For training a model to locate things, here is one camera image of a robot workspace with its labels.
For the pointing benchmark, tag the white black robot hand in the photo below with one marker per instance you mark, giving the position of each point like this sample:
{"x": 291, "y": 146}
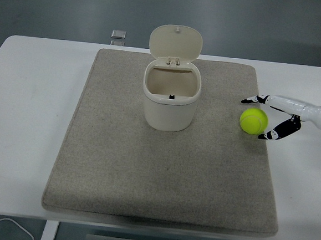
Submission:
{"x": 295, "y": 107}

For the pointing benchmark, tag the yellow-green tennis ball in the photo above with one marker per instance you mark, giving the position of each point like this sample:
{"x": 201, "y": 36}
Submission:
{"x": 253, "y": 121}

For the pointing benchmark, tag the cream lidded plastic bin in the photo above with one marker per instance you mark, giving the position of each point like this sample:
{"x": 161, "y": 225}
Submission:
{"x": 168, "y": 112}

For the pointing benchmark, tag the beige fabric mat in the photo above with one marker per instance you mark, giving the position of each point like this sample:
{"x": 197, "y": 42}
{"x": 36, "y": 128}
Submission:
{"x": 159, "y": 175}

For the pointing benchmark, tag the silver floor plate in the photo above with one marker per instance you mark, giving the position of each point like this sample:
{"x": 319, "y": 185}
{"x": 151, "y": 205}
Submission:
{"x": 119, "y": 33}
{"x": 117, "y": 42}

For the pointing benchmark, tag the white table leg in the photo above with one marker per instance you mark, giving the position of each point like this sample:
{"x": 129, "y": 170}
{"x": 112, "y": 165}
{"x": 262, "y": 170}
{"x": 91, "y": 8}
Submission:
{"x": 48, "y": 233}

